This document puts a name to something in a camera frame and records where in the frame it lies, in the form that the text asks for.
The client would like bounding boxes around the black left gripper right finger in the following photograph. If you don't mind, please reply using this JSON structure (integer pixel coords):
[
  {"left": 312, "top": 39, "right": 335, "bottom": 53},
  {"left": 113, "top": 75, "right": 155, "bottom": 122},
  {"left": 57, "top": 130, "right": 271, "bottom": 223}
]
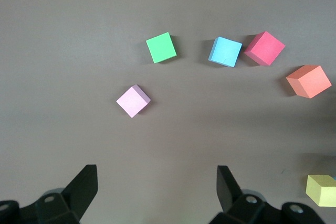
[{"left": 209, "top": 165, "right": 266, "bottom": 224}]

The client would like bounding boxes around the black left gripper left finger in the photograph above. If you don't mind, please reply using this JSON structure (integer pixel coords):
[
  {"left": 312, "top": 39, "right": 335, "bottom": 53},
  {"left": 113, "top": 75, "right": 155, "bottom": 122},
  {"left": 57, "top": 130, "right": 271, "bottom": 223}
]
[{"left": 35, "top": 164, "right": 99, "bottom": 224}]

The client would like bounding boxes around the yellow foam cube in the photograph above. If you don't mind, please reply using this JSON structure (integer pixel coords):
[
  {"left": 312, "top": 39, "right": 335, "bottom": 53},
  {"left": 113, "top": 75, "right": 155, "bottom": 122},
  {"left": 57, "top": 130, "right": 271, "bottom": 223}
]
[{"left": 306, "top": 174, "right": 336, "bottom": 207}]

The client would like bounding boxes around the pink foam cube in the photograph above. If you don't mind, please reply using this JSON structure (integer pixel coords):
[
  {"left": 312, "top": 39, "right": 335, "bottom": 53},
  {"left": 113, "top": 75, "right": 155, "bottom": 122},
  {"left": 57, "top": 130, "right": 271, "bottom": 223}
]
[{"left": 116, "top": 84, "right": 151, "bottom": 119}]

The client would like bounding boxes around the orange foam cube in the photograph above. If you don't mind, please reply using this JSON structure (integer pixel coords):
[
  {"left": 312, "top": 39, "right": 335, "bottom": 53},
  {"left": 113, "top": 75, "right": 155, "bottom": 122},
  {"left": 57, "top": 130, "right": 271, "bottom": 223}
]
[{"left": 286, "top": 65, "right": 332, "bottom": 99}]

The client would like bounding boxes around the brown table mat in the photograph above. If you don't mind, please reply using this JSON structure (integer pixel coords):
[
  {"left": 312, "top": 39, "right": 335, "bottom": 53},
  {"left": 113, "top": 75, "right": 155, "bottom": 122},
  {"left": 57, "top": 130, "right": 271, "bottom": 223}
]
[{"left": 0, "top": 0, "right": 336, "bottom": 224}]

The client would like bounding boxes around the red foam cube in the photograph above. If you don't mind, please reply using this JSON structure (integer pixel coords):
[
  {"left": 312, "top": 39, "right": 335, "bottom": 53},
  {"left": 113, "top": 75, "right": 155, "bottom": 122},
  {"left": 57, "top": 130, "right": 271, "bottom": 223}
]
[{"left": 243, "top": 30, "right": 286, "bottom": 67}]

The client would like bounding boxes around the green foam cube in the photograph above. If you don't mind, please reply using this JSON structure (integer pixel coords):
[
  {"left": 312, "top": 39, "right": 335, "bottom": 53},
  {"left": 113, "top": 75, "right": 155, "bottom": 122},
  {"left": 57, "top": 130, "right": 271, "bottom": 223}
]
[{"left": 145, "top": 31, "right": 177, "bottom": 64}]

